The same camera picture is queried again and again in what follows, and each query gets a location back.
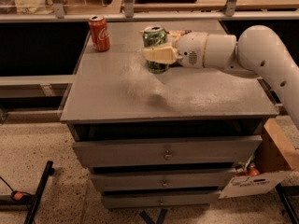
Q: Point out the metal railing frame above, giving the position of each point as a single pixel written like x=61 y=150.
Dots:
x=132 y=10

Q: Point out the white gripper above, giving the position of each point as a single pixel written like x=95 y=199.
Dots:
x=189 y=49

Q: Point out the red cola can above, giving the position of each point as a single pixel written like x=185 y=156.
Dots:
x=99 y=33

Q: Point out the grey drawer cabinet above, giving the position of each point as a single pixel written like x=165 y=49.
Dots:
x=115 y=97

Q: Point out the bottom grey drawer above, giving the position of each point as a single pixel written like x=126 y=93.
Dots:
x=160 y=199

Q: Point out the black right stand leg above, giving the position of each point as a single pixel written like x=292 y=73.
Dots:
x=284 y=192

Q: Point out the green soda can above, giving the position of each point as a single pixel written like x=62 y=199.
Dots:
x=153 y=36

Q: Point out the top grey drawer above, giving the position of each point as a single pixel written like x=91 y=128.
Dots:
x=139 y=152

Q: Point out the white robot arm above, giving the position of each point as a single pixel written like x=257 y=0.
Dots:
x=258 y=52

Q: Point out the cardboard box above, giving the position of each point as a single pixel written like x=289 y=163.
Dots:
x=275 y=158

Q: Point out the black floor stand leg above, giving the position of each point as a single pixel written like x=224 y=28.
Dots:
x=48 y=171

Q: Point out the middle grey drawer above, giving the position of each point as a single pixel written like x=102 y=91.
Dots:
x=162 y=180

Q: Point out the brown chip bag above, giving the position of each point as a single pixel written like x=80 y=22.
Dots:
x=167 y=52

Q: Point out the grey drawer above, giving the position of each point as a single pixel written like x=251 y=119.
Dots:
x=162 y=180
x=160 y=199
x=139 y=152

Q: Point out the orange bottle in box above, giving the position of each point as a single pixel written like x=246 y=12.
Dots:
x=252 y=169

